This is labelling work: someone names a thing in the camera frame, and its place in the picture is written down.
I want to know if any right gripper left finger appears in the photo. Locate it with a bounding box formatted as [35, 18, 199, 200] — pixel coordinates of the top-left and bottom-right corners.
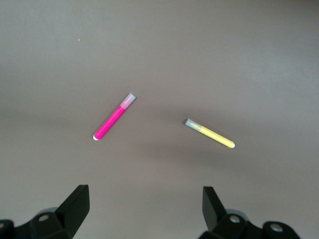
[0, 184, 90, 239]

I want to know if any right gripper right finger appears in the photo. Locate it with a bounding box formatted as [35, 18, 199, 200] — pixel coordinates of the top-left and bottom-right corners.
[199, 186, 301, 239]

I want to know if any pink highlighter pen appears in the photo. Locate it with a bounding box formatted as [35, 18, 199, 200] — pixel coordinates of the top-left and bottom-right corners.
[92, 93, 138, 142]

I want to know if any yellow highlighter pen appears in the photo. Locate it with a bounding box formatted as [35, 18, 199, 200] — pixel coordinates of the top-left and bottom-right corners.
[185, 119, 236, 149]

